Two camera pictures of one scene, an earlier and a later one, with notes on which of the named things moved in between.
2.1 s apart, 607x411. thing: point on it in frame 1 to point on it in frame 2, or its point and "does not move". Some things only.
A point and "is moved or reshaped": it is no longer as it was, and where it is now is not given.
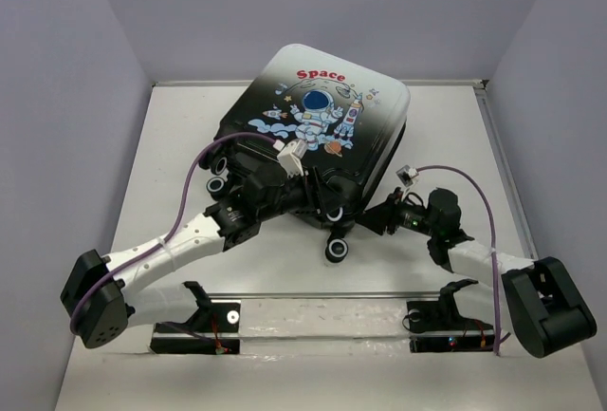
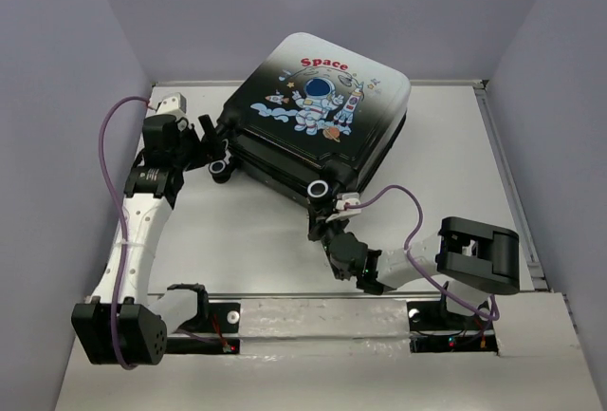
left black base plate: (214, 329) does not move
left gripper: (316, 196) to (208, 151)
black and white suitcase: (334, 119) is moved or reshaped
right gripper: (375, 218) to (315, 225)
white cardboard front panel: (323, 352) does not move
